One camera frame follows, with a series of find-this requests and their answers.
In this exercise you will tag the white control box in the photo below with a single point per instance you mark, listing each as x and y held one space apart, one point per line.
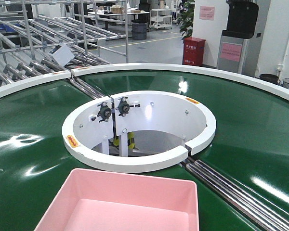
62 54

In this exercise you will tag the office table with boxes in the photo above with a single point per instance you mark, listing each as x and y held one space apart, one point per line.
117 16

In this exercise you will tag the steel conveyor rollers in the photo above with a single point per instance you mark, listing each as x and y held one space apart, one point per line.
86 88
256 211

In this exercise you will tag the red fire extinguisher cabinet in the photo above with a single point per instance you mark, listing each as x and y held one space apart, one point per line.
193 51

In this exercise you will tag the grey and black kiosk machine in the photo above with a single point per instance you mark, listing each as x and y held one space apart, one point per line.
235 42

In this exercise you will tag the black waste bin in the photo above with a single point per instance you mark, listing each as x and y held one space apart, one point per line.
269 78

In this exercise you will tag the white wire shelf cart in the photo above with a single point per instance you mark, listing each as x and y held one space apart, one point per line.
160 18

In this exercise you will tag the steel conveyor rollers right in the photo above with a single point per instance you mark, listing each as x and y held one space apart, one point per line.
256 211

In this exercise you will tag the pink plastic bin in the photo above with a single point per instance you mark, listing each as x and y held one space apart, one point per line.
92 200

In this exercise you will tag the white outer conveyor rim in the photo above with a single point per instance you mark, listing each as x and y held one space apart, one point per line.
38 80

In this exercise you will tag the steel conveyor rollers left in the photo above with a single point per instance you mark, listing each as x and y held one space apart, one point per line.
86 88

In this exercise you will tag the dark grey crate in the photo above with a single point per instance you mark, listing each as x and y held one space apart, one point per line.
139 31

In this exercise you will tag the metal roller rack shelving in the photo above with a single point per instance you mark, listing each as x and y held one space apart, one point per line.
29 29

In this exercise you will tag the pink wall notice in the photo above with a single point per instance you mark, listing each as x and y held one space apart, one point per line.
207 13

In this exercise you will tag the green potted plant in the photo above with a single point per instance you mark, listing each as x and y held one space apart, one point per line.
186 18

